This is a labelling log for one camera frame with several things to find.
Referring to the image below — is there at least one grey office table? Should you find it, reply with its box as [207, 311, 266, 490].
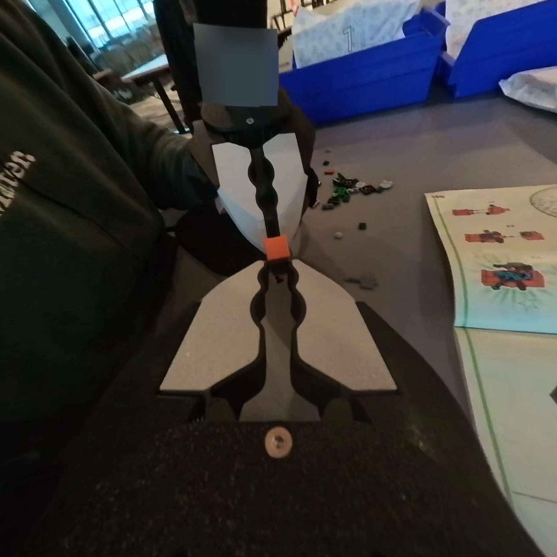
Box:
[120, 53, 194, 133]

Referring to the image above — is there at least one white instruction booklet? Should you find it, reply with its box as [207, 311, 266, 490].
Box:
[425, 185, 557, 557]

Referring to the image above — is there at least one orange pumpkin face brick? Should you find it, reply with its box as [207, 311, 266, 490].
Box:
[265, 237, 290, 262]

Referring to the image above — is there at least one person's left forearm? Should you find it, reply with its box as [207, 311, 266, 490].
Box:
[105, 83, 218, 211]

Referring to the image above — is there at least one white paper bag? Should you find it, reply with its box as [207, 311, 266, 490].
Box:
[499, 68, 557, 112]

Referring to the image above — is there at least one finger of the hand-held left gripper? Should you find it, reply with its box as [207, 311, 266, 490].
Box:
[212, 142, 268, 255]
[264, 133, 309, 255]

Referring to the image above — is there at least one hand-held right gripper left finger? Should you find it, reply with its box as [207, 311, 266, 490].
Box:
[159, 261, 266, 397]

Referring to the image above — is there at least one blue plastic bin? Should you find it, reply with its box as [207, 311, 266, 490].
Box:
[279, 9, 449, 124]
[435, 0, 557, 98]

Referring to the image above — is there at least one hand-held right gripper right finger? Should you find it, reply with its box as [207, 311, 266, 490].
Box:
[292, 261, 398, 394]

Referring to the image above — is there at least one pile of toy bricks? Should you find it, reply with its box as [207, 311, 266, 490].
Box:
[312, 157, 394, 211]

